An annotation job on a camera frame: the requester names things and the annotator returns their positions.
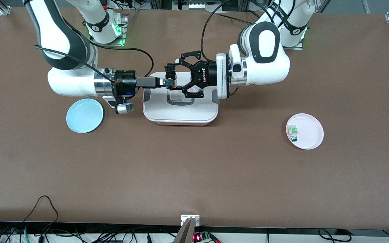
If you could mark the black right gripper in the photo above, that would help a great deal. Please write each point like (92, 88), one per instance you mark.
(126, 83)

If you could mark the grey camera mount bar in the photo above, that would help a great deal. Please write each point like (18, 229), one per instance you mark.
(185, 233)

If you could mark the white lunch box with lid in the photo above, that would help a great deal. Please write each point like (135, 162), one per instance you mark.
(181, 113)

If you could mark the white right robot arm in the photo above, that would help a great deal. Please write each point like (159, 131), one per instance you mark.
(66, 79)

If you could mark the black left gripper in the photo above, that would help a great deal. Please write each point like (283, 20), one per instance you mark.
(204, 75)

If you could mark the green and white switch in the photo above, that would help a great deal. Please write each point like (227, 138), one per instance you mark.
(293, 132)

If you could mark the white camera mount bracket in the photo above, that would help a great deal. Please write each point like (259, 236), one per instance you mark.
(185, 219)

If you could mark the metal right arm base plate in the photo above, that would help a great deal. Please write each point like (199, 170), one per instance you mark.
(125, 27)

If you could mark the circuit board with red display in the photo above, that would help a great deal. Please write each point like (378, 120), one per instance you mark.
(201, 237)

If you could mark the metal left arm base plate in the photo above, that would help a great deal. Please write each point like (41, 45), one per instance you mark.
(299, 48)

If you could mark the orange and black switch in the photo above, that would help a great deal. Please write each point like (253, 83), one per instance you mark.
(171, 81)

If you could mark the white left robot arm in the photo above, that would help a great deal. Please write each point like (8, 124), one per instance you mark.
(265, 64)

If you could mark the pink round plate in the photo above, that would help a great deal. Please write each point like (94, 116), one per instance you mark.
(311, 133)

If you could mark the light blue round plate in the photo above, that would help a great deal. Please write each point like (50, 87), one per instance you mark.
(84, 115)

